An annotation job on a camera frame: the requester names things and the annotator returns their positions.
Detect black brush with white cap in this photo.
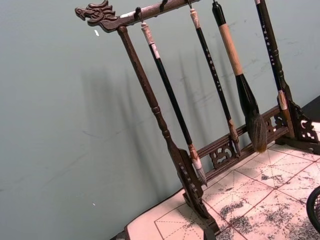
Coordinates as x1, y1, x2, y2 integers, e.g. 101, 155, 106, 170
140, 21, 208, 188

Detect dark carved wooden brush rack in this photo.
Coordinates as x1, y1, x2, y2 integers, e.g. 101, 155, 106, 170
74, 0, 320, 240

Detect thin black brush, white characters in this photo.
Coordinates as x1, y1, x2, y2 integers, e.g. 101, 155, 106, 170
189, 8, 242, 158

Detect white grid calligraphy practice mat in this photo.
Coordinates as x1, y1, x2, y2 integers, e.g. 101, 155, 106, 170
126, 142, 320, 240

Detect black brush with white ferrule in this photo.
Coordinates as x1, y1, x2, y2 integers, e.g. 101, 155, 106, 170
253, 0, 296, 139

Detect black woven round container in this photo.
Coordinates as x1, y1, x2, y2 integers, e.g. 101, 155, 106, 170
305, 186, 320, 240

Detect large brush with tan handle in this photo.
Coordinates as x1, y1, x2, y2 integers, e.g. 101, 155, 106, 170
211, 0, 268, 154

